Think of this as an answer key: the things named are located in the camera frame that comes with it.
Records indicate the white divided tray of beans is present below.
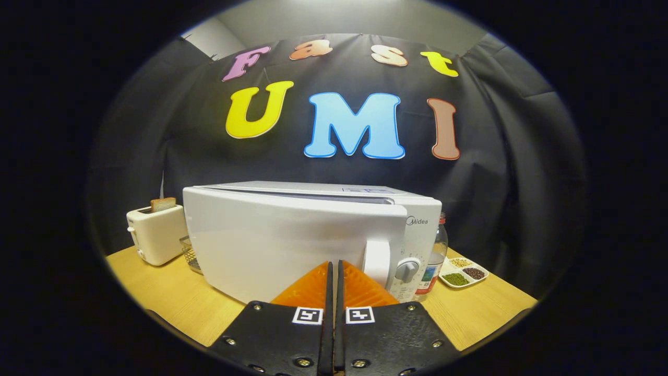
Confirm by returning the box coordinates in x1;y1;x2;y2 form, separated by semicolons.
438;256;490;289

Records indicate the white microwave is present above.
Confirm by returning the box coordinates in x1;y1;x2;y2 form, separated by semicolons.
182;181;443;304

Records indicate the metal wire basket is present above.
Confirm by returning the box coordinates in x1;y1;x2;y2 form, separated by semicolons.
180;236;204;276

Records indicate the cream toaster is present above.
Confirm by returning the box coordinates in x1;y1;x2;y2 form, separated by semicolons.
126;205;188;266

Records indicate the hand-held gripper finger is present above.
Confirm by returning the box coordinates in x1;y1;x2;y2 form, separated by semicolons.
208;261;335;376
334;260;462;376

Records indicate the clear bottle with red cap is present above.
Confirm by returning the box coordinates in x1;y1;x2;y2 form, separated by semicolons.
415;212;449;302

